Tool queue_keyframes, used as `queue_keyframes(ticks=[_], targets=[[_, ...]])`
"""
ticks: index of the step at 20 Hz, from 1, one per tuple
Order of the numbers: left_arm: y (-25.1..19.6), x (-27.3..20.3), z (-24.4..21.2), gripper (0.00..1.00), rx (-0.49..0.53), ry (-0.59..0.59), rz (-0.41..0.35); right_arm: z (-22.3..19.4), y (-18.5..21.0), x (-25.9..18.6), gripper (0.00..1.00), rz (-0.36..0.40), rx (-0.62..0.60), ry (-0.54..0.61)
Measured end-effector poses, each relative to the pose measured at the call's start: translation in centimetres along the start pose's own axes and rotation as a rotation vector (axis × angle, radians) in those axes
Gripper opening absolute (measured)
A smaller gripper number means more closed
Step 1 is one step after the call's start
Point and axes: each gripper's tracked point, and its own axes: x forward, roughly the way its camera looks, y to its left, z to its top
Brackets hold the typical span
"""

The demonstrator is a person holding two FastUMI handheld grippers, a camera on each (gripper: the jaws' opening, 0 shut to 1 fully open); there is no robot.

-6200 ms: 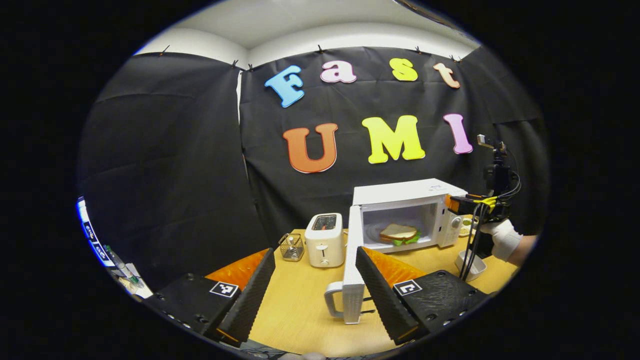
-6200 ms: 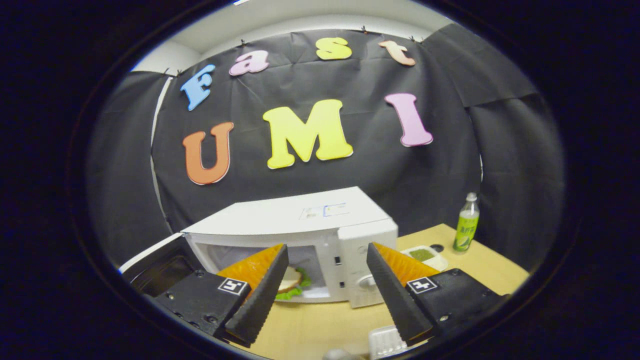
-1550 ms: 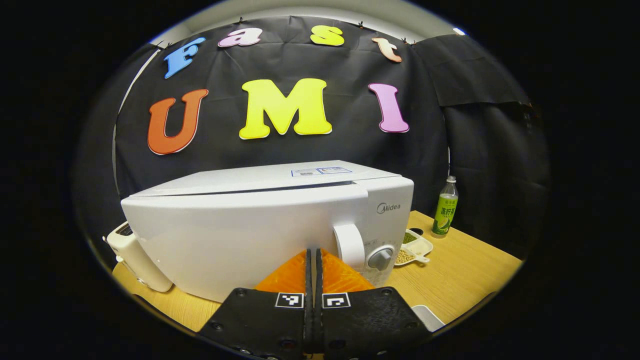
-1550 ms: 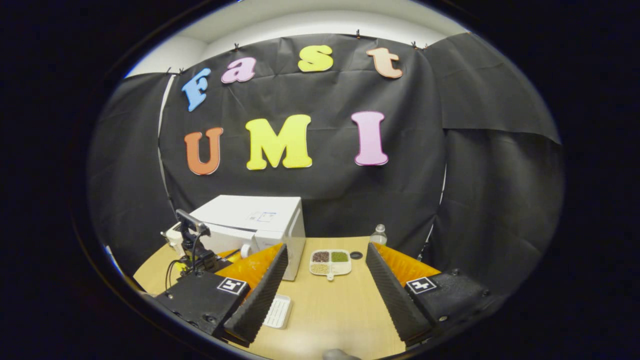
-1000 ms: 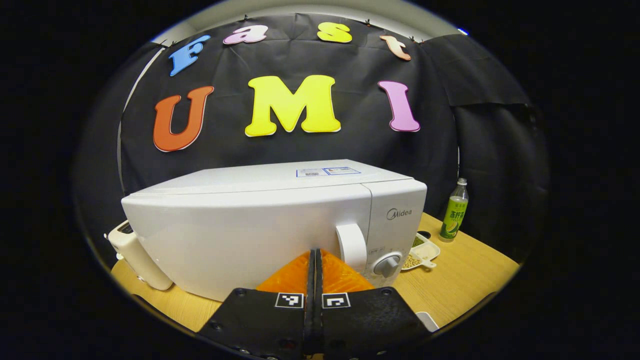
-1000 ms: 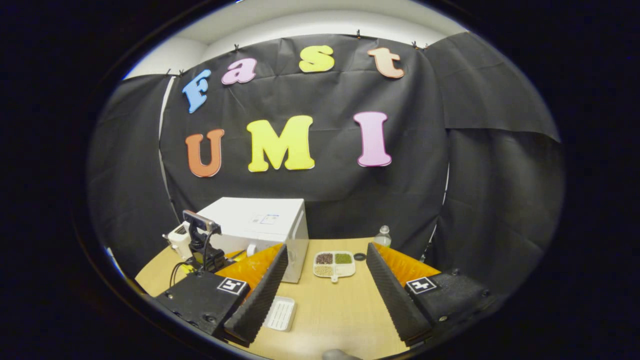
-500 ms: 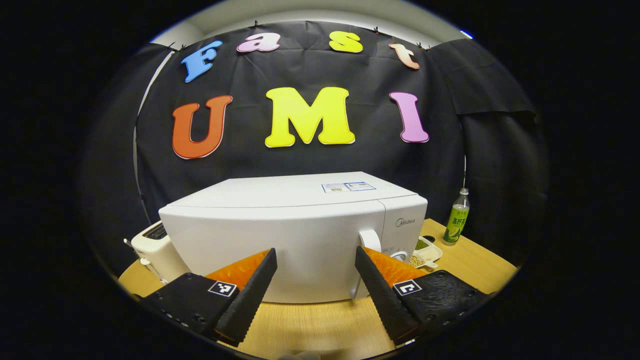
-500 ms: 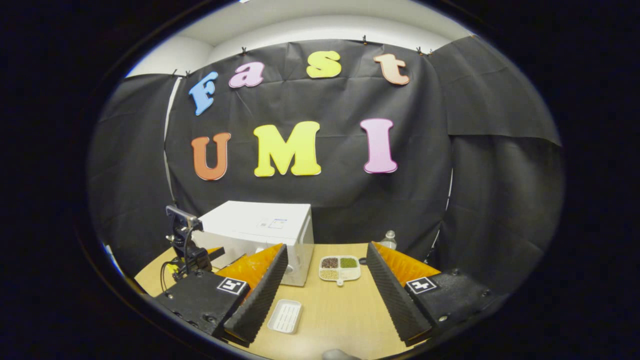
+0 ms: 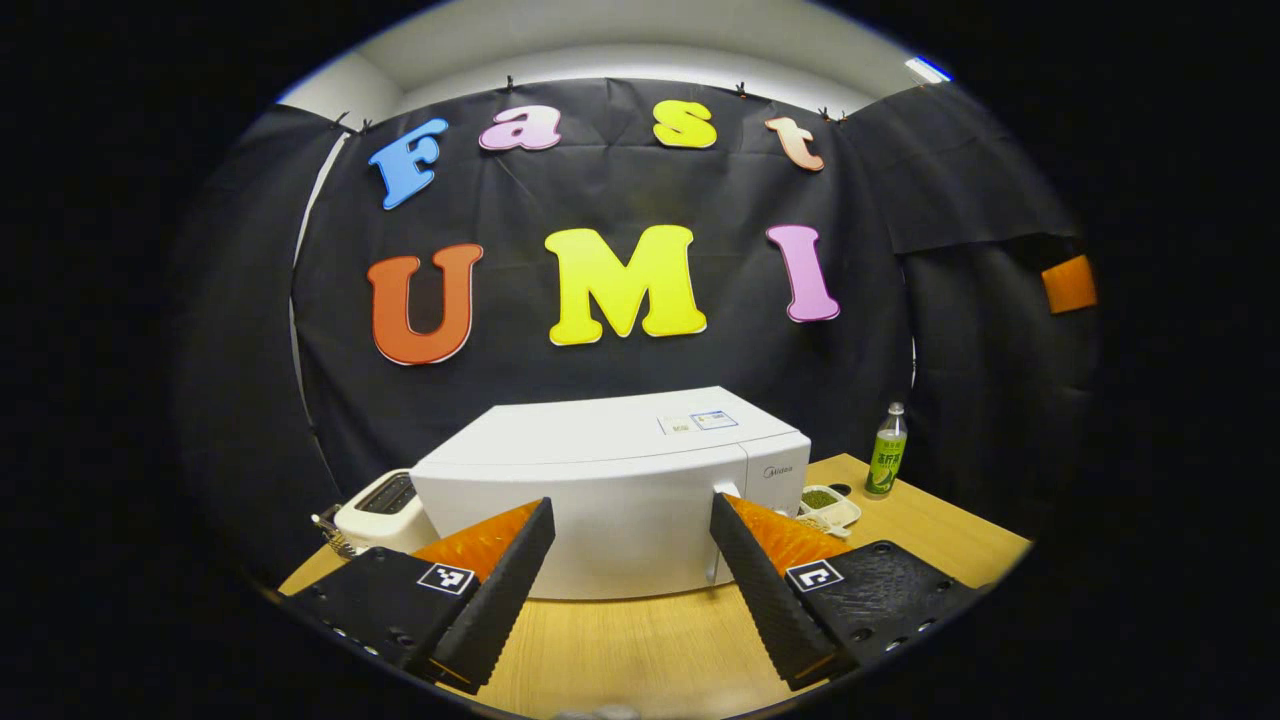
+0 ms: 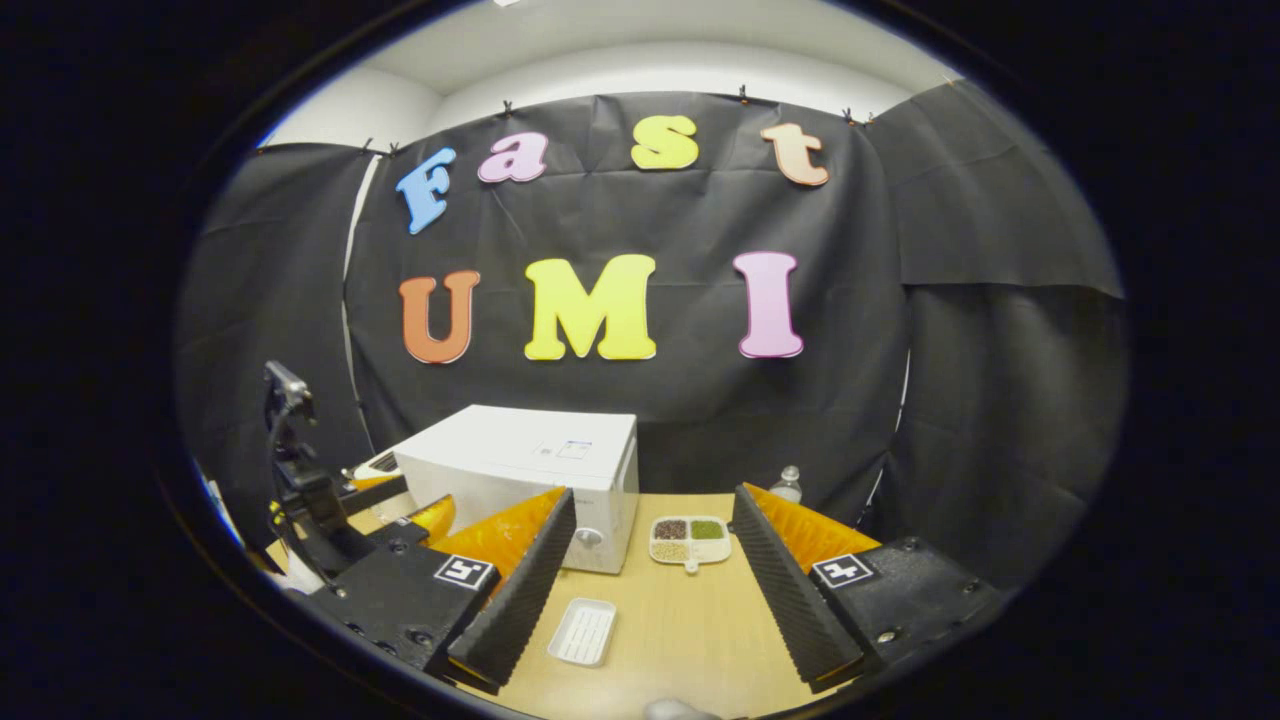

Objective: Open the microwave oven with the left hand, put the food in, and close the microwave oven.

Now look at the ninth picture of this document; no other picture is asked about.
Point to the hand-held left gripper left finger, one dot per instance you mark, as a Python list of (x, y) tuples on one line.
[(500, 590)]

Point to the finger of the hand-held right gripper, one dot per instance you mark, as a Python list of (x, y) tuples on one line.
[(1070, 284)]

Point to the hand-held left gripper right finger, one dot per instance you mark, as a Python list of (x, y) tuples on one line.
[(760, 590)]

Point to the white microwave oven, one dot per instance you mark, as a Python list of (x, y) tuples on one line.
[(600, 470)]

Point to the white divided condiment dish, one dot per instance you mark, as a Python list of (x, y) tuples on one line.
[(830, 505)]

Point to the white toaster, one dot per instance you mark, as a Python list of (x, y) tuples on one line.
[(380, 515)]

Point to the green drink bottle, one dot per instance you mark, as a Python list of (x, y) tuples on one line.
[(886, 460)]

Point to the ceiling light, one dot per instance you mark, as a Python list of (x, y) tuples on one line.
[(927, 70)]

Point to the black backdrop cloth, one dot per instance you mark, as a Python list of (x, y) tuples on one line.
[(620, 190)]

